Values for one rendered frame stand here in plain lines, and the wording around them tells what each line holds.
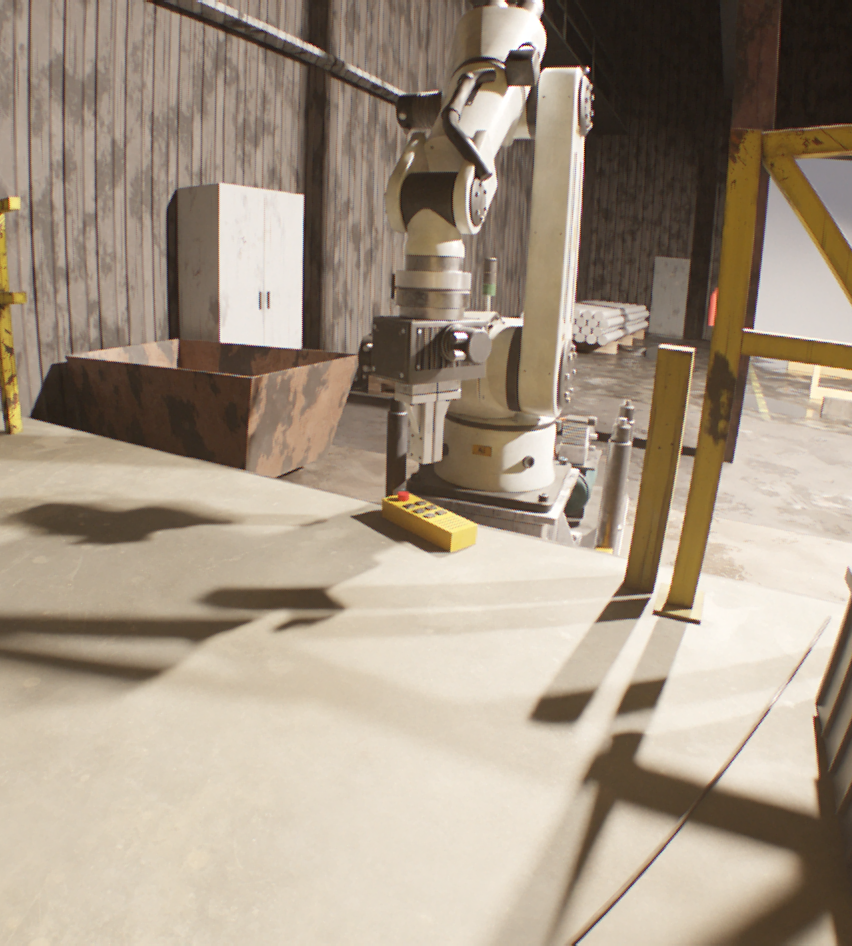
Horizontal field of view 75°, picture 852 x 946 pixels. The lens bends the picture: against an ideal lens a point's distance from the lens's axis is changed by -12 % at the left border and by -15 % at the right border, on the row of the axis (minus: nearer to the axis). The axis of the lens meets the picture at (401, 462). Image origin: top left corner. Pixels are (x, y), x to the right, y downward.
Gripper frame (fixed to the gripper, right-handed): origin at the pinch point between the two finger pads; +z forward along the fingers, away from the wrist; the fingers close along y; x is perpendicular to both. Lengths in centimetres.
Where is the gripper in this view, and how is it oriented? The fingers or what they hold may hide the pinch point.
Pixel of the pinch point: (426, 444)
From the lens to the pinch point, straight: 142.5
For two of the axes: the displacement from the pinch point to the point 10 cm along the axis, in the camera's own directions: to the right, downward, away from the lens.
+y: -7.8, 1.6, -6.0
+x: 6.2, 2.5, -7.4
